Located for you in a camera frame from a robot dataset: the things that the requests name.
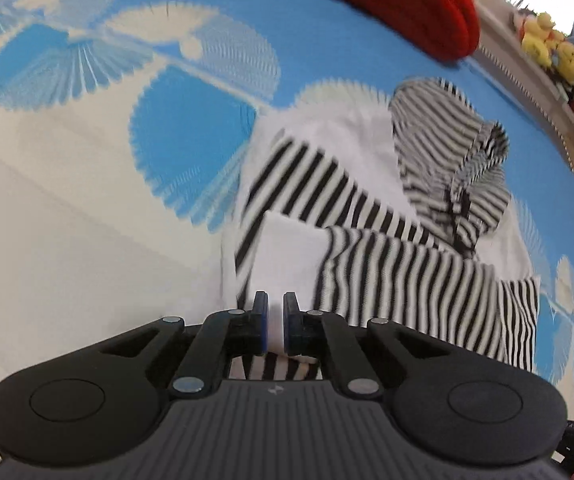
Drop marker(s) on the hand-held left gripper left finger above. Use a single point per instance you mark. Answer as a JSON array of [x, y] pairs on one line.
[[262, 322]]

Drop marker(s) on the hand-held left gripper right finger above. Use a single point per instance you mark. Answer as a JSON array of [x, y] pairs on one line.
[[290, 325]]

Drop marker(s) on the white hoodie with striped sleeves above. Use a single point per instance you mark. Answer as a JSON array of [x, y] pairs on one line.
[[367, 270]]

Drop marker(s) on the blue and white printed bedsheet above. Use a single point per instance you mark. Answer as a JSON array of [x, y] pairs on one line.
[[67, 210]]

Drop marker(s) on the yellow plush toy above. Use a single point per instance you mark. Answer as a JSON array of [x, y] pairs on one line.
[[569, 60], [542, 32]]

